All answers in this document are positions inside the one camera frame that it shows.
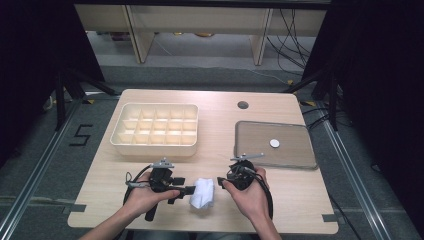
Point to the clear plastic tray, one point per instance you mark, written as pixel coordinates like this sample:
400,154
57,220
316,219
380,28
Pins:
256,140

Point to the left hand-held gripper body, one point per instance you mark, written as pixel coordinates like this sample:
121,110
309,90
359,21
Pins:
161,176

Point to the person's left hand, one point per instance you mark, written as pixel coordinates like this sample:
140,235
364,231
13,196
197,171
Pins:
143,200

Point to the aluminium floor rail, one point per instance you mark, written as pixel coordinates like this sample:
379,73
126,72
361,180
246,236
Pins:
36,170
353,180

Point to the white sock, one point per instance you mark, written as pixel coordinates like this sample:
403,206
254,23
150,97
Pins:
202,193

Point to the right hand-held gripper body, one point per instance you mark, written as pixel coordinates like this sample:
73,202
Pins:
241,175

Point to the yellow round object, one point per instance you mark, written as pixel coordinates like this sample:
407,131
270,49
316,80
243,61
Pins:
204,34

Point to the white round sticker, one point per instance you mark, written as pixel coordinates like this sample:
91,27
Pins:
274,143

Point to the cream compartment organizer box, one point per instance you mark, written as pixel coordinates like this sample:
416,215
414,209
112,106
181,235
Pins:
155,150

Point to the beige wooden desk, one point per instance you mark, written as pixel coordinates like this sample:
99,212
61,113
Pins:
200,20

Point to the black tripod stand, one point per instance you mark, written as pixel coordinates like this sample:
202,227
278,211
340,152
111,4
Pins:
333,100
60,100

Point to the black curtain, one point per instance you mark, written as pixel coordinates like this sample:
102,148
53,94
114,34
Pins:
33,66
383,83

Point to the person's right hand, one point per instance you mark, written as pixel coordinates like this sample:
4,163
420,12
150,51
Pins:
253,200

